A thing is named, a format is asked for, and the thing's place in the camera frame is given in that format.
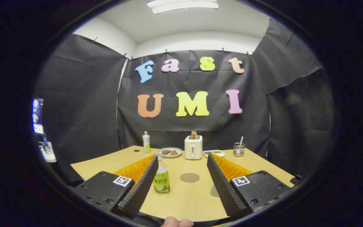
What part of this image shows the round brown coaster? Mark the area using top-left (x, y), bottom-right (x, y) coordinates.
top-left (180, 173), bottom-right (200, 183)

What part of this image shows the ceiling light panel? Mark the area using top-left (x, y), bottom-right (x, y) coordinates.
top-left (146, 0), bottom-right (219, 15)

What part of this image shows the computer monitor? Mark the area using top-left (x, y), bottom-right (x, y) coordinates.
top-left (32, 98), bottom-right (44, 135)

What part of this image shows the small white green bottle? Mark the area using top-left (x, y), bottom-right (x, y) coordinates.
top-left (142, 131), bottom-right (151, 154)

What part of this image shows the pale green plate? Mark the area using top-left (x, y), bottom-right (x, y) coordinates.
top-left (158, 147), bottom-right (183, 158)

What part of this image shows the wooden table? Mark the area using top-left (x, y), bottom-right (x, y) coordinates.
top-left (71, 145), bottom-right (295, 222)

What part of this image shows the green label juice bottle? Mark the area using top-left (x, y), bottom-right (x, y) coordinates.
top-left (153, 154), bottom-right (171, 195)

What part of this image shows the white box-shaped device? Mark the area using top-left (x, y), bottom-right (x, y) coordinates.
top-left (39, 141), bottom-right (57, 163)

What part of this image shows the white toaster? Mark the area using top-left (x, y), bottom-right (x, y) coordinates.
top-left (184, 135), bottom-right (203, 160)

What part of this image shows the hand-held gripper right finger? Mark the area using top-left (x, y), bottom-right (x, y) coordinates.
top-left (207, 154), bottom-right (295, 218)

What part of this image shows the white divided dish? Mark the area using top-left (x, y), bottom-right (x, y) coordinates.
top-left (203, 150), bottom-right (226, 158)

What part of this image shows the black backdrop cloth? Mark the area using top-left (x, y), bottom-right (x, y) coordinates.
top-left (33, 19), bottom-right (335, 186)

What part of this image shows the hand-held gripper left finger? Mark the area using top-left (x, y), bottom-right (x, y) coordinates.
top-left (71, 154), bottom-right (159, 218)

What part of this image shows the wire mesh holder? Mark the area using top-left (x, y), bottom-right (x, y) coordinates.
top-left (233, 143), bottom-right (245, 157)

